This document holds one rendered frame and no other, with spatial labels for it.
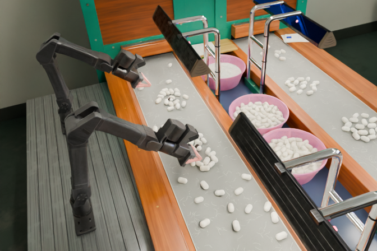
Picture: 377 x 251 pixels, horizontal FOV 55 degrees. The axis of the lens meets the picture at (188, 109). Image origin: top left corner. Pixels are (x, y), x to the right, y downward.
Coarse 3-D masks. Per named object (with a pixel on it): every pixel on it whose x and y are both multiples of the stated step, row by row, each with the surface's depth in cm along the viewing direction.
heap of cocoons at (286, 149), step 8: (272, 144) 148; (280, 144) 147; (288, 144) 147; (296, 144) 149; (304, 144) 147; (280, 152) 143; (288, 152) 144; (296, 152) 143; (304, 152) 143; (312, 152) 143; (296, 168) 137; (304, 168) 137; (312, 168) 136
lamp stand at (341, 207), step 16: (288, 160) 87; (304, 160) 87; (320, 160) 89; (336, 160) 92; (336, 176) 95; (368, 192) 78; (320, 208) 76; (336, 208) 75; (352, 208) 76; (368, 224) 85; (368, 240) 88
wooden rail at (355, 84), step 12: (300, 48) 209; (312, 48) 208; (312, 60) 198; (324, 60) 196; (336, 60) 195; (324, 72) 190; (336, 72) 185; (348, 72) 185; (348, 84) 176; (360, 84) 175; (372, 84) 175; (360, 96) 168; (372, 96) 167; (372, 108) 163
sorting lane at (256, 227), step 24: (144, 72) 201; (168, 72) 200; (144, 96) 182; (168, 96) 181; (192, 96) 179; (192, 120) 164; (216, 120) 163; (216, 144) 150; (168, 168) 140; (192, 168) 140; (216, 168) 139; (240, 168) 138; (192, 192) 130; (192, 216) 122; (216, 216) 121; (240, 216) 120; (264, 216) 120; (192, 240) 114; (216, 240) 114; (240, 240) 113; (264, 240) 113; (288, 240) 112
